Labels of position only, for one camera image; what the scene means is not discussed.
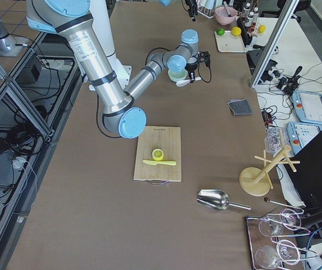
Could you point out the yellow plastic knife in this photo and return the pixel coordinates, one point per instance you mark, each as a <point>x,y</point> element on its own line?
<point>153,162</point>

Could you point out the wooden mug tree stand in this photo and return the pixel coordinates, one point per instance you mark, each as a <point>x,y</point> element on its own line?
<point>257,182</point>

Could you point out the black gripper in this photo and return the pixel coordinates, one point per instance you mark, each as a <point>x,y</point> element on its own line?
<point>191,68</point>
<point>190,2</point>

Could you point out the yellow lemon half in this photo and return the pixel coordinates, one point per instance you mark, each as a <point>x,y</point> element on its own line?
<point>157,154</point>

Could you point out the teach pendant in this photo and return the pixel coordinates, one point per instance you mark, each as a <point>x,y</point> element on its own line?
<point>308,106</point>
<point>300,134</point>

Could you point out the grey folded cloth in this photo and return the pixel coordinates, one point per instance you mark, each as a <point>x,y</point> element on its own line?
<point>240,107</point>

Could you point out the mint green bowl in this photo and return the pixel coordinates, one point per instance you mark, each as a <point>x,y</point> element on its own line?
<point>177,76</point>

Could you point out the yellow lemon on tray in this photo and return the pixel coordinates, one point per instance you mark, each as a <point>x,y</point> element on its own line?
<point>236,31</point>

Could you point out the black monitor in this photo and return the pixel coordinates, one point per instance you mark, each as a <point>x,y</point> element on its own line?
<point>307,179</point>

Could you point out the white ceramic spoon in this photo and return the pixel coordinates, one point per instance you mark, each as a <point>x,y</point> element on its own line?
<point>182,83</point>

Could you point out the bamboo cutting board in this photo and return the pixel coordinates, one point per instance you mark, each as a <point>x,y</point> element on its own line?
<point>169,140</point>

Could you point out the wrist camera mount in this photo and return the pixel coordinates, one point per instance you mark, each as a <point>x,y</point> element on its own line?
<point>204,57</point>

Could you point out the metal scoop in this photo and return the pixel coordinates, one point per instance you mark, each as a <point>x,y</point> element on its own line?
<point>217,200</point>

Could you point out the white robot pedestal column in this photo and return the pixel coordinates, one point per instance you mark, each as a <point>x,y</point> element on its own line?
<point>113,42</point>

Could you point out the aluminium frame post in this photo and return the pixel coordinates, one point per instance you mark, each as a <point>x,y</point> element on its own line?
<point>285,15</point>

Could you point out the lower teach pendant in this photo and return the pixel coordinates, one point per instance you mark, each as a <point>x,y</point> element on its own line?
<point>300,134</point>

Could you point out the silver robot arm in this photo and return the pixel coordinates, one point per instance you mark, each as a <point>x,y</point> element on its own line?
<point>167,2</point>
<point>86,27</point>

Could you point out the upper teach pendant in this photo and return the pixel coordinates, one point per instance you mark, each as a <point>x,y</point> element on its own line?
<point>308,106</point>

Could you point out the pink bowl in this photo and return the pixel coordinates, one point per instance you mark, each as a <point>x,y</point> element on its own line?
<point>222,18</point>

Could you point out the wine glass rack tray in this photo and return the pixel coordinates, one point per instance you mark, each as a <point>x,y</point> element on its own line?
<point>271,239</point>

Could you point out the green lime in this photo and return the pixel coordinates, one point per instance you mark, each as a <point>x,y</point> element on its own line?
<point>220,31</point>

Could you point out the cream plastic tray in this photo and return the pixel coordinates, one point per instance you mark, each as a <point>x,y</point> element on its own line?
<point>228,43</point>

